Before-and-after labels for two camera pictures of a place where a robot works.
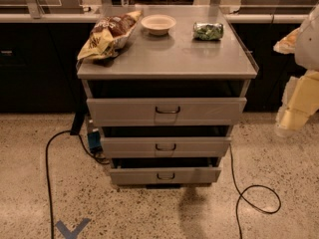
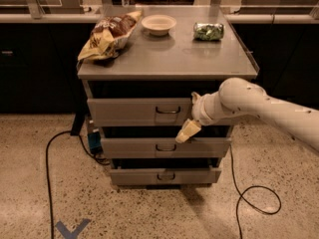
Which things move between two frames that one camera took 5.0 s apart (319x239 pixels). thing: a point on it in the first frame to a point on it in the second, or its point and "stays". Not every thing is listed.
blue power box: [94, 138] stays
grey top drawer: [166, 112] stays
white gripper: [308, 45] to [199, 111]
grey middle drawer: [165, 147] stays
